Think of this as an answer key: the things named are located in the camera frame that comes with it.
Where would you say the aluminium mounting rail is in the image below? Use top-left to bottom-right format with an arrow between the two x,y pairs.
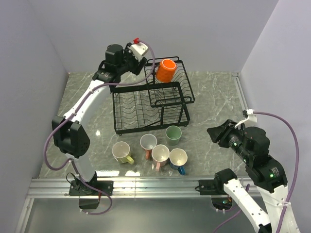
26,176 -> 265,199

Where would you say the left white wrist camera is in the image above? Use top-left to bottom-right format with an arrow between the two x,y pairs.
129,37 -> 149,61

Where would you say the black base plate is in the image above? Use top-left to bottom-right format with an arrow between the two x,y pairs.
194,179 -> 219,196
69,180 -> 114,196

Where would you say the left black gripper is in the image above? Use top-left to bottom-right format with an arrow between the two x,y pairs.
118,43 -> 147,75

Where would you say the coral pink mug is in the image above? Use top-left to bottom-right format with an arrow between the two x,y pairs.
140,134 -> 157,160

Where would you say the blue mug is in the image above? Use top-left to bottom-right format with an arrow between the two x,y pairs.
169,148 -> 188,175

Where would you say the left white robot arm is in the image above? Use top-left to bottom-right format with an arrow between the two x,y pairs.
52,40 -> 153,195

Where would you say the orange mug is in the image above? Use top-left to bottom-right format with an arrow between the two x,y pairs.
156,58 -> 177,83

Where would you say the yellow mug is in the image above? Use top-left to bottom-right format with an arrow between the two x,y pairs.
112,141 -> 135,165

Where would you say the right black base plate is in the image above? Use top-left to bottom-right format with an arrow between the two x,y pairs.
194,179 -> 219,196

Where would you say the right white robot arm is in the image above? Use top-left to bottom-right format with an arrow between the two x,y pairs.
207,119 -> 300,233

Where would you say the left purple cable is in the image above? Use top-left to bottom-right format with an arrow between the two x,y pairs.
43,40 -> 156,215

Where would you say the black wire dish rack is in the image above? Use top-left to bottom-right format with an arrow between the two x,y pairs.
112,56 -> 195,135

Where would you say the green cup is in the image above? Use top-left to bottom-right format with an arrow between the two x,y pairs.
165,125 -> 182,146

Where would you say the light pink mug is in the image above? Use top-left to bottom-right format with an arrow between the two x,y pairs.
152,144 -> 170,171

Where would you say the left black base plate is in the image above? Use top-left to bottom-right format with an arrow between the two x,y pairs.
69,180 -> 114,196

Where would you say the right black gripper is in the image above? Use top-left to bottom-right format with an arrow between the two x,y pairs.
206,117 -> 251,161

